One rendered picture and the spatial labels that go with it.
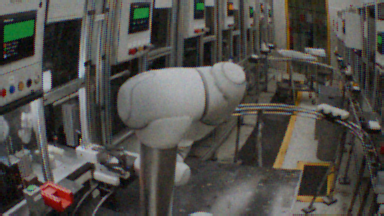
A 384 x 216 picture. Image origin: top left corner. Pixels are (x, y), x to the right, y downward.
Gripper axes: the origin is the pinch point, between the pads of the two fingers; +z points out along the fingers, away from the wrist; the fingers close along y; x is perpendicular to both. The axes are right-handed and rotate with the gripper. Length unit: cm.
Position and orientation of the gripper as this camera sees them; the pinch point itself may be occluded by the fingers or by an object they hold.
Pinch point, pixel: (98, 154)
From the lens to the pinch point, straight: 166.0
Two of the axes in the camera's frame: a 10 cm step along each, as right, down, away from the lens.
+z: -9.4, -1.2, 3.2
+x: -3.4, 2.5, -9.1
